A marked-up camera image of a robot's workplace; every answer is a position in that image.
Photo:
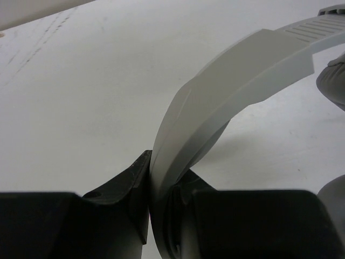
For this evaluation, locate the white grey headphones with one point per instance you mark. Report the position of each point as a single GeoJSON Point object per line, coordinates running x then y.
{"type": "Point", "coordinates": [250, 71]}

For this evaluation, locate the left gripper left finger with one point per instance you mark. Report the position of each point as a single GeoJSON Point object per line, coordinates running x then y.
{"type": "Point", "coordinates": [110, 221]}

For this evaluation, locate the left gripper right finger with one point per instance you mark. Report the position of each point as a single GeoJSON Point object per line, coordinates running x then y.
{"type": "Point", "coordinates": [203, 222]}

